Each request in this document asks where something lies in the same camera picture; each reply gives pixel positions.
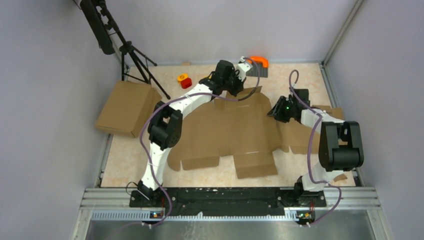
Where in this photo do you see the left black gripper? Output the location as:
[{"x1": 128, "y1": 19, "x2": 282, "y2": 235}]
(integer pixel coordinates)
[{"x1": 222, "y1": 69, "x2": 246, "y2": 98}]

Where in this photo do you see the large cardboard box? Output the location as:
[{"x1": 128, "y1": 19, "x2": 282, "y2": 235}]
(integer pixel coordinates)
[{"x1": 167, "y1": 87, "x2": 281, "y2": 179}]

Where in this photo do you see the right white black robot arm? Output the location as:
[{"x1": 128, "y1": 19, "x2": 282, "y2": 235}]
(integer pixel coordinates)
[{"x1": 267, "y1": 88, "x2": 364, "y2": 206}]

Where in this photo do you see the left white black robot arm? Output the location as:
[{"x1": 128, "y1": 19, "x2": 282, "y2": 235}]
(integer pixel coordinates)
[{"x1": 136, "y1": 57, "x2": 254, "y2": 207}]

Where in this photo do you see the folded cardboard box left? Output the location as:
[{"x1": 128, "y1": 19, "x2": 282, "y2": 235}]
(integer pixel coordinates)
[{"x1": 94, "y1": 81, "x2": 162, "y2": 138}]

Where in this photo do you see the flat cardboard sheet right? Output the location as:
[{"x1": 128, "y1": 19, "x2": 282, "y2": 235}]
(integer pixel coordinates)
[{"x1": 276, "y1": 105, "x2": 345, "y2": 180}]

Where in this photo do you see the red yellow toy block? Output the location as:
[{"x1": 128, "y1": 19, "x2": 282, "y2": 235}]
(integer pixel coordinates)
[{"x1": 177, "y1": 73, "x2": 193, "y2": 89}]

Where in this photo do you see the grey plate with orange arch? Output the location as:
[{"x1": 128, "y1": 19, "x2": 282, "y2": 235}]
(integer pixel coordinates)
[{"x1": 246, "y1": 56, "x2": 269, "y2": 78}]

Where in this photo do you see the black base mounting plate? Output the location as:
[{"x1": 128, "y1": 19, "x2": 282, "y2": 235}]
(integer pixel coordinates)
[{"x1": 129, "y1": 186, "x2": 327, "y2": 217}]

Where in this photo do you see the black tripod stand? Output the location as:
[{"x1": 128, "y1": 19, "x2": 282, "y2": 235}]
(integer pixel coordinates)
[{"x1": 77, "y1": 0, "x2": 171, "y2": 100}]

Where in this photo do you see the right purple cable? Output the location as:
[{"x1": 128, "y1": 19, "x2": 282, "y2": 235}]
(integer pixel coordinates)
[{"x1": 288, "y1": 69, "x2": 343, "y2": 228}]

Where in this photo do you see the purple cable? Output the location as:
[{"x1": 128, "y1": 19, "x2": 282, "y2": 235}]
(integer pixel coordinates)
[
  {"x1": 139, "y1": 57, "x2": 262, "y2": 229},
  {"x1": 288, "y1": 69, "x2": 343, "y2": 228}
]

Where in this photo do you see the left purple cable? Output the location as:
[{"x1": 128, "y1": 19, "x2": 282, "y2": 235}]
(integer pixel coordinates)
[{"x1": 139, "y1": 57, "x2": 262, "y2": 229}]

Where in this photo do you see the aluminium frame rail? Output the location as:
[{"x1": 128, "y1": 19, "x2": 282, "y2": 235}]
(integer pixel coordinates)
[{"x1": 71, "y1": 187, "x2": 393, "y2": 240}]

